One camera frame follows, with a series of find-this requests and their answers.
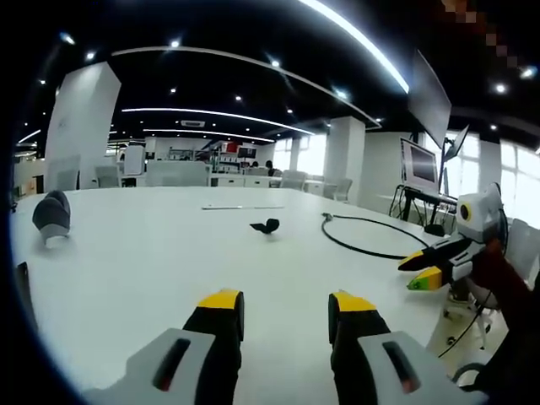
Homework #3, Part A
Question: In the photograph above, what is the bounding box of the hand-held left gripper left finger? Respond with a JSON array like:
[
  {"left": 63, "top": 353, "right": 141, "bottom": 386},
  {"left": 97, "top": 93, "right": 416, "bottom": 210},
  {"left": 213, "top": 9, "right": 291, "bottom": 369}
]
[{"left": 84, "top": 288, "right": 246, "bottom": 405}]

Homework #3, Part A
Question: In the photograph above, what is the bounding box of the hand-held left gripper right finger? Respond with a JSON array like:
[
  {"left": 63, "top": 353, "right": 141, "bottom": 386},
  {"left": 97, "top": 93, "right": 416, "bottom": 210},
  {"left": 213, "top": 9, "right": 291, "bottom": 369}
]
[{"left": 327, "top": 289, "right": 489, "bottom": 405}]

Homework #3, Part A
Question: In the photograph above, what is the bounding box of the black charging cable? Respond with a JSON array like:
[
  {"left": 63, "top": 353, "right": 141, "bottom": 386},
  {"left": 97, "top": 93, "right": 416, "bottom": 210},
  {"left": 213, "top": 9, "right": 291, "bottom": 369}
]
[{"left": 320, "top": 212, "right": 431, "bottom": 261}]

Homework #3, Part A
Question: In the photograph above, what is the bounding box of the black Velcro strap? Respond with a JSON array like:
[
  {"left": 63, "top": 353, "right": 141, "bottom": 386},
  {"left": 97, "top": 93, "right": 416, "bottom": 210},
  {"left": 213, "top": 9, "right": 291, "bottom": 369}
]
[{"left": 248, "top": 217, "right": 281, "bottom": 235}]

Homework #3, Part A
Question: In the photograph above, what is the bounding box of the white desk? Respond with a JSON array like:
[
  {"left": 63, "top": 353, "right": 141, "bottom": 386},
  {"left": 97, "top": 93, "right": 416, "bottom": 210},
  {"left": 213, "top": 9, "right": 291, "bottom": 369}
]
[{"left": 10, "top": 186, "right": 459, "bottom": 393}]

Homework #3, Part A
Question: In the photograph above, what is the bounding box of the white office chair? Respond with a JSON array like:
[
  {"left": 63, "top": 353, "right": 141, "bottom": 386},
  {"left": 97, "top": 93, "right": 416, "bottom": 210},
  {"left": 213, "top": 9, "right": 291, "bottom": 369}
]
[{"left": 441, "top": 217, "right": 540, "bottom": 351}]

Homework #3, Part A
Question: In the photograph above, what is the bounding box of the black-framed side table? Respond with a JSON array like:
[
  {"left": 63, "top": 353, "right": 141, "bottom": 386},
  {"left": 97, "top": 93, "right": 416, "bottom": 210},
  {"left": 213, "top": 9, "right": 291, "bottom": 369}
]
[{"left": 388, "top": 183, "right": 460, "bottom": 225}]

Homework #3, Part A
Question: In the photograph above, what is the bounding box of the small tilted monitor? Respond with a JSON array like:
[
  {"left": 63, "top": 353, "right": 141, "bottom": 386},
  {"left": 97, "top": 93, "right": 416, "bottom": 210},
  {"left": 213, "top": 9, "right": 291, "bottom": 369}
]
[{"left": 442, "top": 123, "right": 471, "bottom": 162}]

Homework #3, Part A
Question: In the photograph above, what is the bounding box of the white-framed monitor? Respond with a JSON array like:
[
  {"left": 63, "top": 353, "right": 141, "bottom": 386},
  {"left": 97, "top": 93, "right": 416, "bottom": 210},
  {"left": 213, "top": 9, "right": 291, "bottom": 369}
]
[{"left": 398, "top": 136, "right": 440, "bottom": 189}]

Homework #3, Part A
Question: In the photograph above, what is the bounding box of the black chair armrest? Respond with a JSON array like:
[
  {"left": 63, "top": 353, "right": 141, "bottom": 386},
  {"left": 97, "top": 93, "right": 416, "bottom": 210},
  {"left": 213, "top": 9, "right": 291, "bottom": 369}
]
[{"left": 451, "top": 360, "right": 501, "bottom": 386}]

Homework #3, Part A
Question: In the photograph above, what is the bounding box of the large dark monitor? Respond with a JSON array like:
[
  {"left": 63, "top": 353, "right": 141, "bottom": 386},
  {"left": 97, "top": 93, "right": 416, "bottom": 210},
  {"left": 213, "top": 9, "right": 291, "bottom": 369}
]
[{"left": 406, "top": 48, "right": 453, "bottom": 149}]

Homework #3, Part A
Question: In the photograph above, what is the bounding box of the white flat strip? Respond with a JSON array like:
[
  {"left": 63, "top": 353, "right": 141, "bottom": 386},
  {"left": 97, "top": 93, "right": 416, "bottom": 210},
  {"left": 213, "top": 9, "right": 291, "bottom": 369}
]
[{"left": 201, "top": 203, "right": 285, "bottom": 211}]

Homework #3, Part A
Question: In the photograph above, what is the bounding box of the white whiteboard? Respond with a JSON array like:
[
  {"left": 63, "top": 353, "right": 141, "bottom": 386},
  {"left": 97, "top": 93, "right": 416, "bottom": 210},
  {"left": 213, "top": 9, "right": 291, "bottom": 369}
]
[{"left": 121, "top": 144, "right": 147, "bottom": 176}]

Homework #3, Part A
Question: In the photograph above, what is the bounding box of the grey rolled sock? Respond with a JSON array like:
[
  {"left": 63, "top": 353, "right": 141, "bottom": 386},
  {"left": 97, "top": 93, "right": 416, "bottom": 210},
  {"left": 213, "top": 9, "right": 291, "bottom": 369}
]
[{"left": 31, "top": 189, "right": 73, "bottom": 249}]

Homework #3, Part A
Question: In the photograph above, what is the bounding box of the long ceiling light strip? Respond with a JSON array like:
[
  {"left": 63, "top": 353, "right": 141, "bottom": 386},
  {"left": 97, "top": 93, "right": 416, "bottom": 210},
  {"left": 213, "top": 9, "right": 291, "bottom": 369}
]
[{"left": 297, "top": 0, "right": 411, "bottom": 95}]

